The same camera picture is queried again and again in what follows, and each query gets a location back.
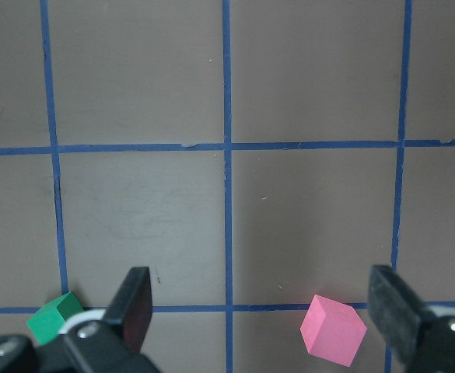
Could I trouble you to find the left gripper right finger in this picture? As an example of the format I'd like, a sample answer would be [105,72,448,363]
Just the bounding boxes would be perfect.
[368,265,455,372]

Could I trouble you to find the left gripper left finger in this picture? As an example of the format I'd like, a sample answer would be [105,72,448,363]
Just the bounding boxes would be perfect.
[61,267,152,372]

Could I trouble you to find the green cube near base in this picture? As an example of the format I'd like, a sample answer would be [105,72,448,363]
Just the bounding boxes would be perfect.
[26,292,84,345]

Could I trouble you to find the pink cube near base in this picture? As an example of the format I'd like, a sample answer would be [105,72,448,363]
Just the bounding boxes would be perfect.
[299,295,367,367]

